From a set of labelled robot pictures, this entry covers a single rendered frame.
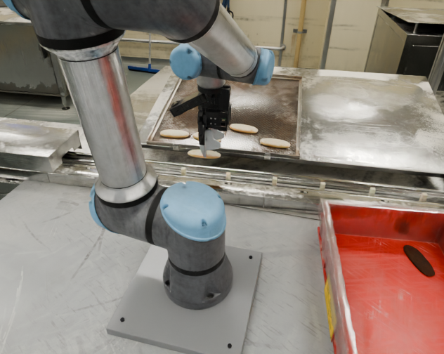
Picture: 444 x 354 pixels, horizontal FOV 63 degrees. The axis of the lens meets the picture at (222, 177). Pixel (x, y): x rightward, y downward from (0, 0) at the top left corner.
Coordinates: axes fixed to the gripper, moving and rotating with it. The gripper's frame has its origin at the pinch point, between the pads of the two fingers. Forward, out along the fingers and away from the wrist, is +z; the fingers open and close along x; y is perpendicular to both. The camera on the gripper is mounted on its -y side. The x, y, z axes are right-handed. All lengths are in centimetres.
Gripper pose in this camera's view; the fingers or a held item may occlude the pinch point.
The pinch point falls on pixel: (204, 149)
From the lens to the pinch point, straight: 106.7
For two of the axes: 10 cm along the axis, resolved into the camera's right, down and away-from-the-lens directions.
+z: -0.1, 8.2, 5.7
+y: 9.8, 1.1, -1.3
